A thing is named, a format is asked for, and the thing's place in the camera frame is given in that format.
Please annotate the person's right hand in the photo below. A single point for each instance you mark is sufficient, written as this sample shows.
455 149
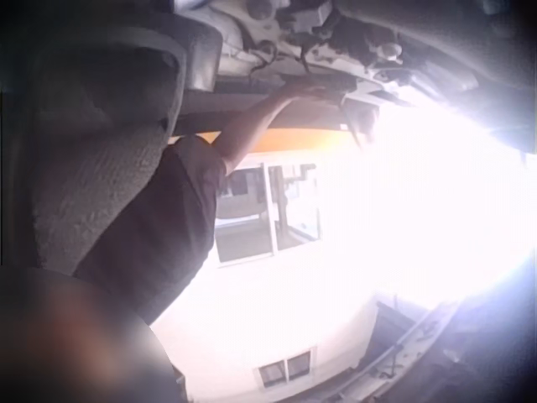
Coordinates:
308 92

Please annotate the person's right fingers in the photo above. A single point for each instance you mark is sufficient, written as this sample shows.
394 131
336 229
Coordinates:
324 91

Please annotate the orange beam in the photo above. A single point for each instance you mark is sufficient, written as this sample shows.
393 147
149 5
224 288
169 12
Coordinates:
285 140

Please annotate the large white framed window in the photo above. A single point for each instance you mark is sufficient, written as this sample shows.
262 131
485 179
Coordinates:
256 210

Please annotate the grey padded seat headrest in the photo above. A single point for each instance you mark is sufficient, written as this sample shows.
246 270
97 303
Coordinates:
138 54

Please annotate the small white framed window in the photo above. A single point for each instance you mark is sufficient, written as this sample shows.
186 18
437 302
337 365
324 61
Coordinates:
285 369

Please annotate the dark vehicle door frame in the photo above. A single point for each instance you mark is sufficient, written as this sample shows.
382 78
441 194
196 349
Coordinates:
428 357

